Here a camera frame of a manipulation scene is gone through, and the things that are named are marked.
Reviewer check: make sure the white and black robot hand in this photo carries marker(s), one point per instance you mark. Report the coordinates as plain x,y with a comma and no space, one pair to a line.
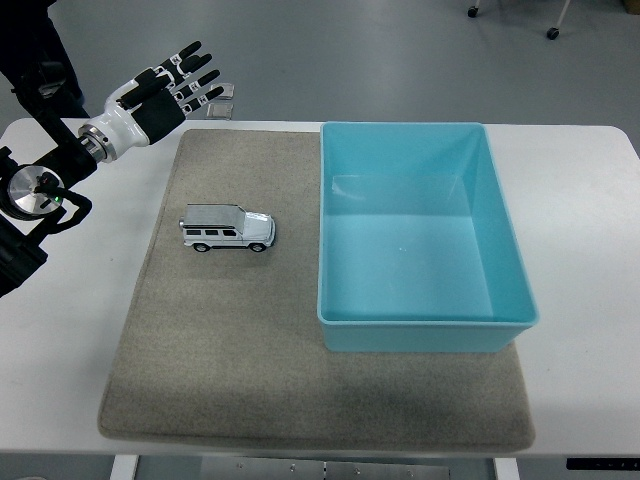
122,125

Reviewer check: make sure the white toy car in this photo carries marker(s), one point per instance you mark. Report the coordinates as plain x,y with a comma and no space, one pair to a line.
225,225

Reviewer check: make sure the light blue plastic box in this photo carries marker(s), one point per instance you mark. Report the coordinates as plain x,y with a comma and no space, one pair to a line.
410,260

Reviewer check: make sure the brown cardboard box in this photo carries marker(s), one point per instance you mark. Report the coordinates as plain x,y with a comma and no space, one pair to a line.
632,5

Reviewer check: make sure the silver square floor plate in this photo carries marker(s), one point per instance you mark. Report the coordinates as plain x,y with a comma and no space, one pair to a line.
223,92
220,110

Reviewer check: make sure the beige fabric mat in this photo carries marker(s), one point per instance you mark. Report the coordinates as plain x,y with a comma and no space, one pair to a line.
225,350

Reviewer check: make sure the white table leg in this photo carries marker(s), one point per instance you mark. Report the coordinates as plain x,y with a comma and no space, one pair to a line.
124,469
506,470

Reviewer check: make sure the black caster wheel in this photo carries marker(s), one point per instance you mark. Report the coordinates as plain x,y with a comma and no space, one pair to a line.
553,33
473,11

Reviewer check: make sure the grey metal plate with screws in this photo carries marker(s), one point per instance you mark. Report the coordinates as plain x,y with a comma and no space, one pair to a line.
325,470

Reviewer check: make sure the black table control panel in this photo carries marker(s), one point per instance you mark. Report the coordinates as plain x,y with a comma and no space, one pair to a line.
602,464

